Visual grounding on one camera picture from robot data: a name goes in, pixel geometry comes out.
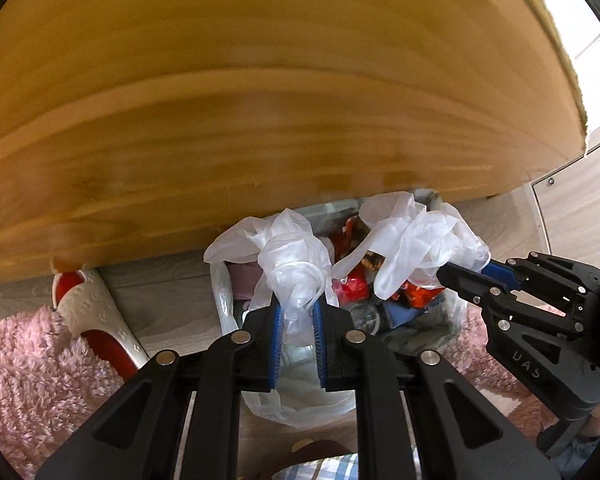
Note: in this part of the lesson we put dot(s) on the blue plaid clothing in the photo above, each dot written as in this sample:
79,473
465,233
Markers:
320,467

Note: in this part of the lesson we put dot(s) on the translucent plastic bag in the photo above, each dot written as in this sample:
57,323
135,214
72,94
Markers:
415,240

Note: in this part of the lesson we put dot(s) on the white plastic bag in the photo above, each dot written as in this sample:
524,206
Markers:
290,255

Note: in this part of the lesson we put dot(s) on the orange white snack bag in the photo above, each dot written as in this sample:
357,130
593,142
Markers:
420,296

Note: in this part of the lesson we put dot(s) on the wooden bed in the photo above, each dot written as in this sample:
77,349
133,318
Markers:
230,110

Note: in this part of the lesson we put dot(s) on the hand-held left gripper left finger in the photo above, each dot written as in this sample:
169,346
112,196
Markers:
275,345

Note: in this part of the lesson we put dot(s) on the mauve cloth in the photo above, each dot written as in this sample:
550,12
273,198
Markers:
242,280

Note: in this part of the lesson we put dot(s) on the waste bin with leaf-print bag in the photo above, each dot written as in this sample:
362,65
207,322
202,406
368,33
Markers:
300,405

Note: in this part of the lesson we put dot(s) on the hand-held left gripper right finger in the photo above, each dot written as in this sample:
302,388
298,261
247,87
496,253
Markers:
319,340

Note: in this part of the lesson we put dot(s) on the red white slipper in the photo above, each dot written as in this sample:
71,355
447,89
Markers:
95,320

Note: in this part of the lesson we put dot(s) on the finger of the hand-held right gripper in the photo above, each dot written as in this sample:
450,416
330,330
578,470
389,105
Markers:
555,277
470,285

